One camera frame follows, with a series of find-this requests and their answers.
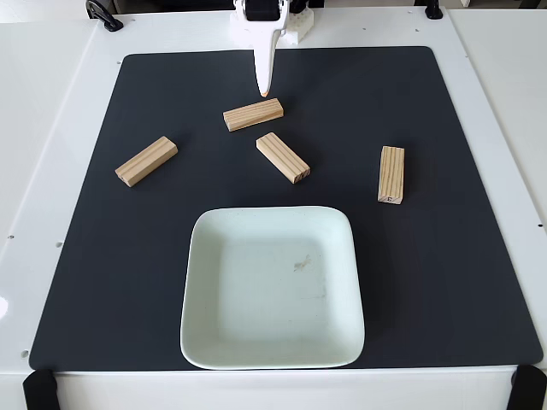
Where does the grooved wooden block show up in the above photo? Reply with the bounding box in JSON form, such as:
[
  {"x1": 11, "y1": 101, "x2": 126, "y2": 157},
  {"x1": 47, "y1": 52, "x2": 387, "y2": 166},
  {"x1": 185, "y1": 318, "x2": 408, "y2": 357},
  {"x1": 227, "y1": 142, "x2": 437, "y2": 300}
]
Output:
[
  {"x1": 377, "y1": 145, "x2": 406, "y2": 207},
  {"x1": 114, "y1": 136, "x2": 179, "y2": 189},
  {"x1": 222, "y1": 97, "x2": 285, "y2": 133},
  {"x1": 256, "y1": 132, "x2": 312, "y2": 185}
]

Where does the pale green square plate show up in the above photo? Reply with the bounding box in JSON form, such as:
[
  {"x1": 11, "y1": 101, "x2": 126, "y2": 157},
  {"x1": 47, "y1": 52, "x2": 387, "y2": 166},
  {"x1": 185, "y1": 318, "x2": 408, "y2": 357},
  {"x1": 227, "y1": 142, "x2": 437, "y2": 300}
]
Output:
[{"x1": 179, "y1": 206, "x2": 366, "y2": 371}]

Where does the black table mat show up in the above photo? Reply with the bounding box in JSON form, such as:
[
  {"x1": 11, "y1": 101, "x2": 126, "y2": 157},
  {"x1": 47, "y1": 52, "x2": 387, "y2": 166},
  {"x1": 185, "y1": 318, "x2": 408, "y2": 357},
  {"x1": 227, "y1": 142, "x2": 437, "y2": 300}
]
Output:
[{"x1": 27, "y1": 45, "x2": 544, "y2": 372}]

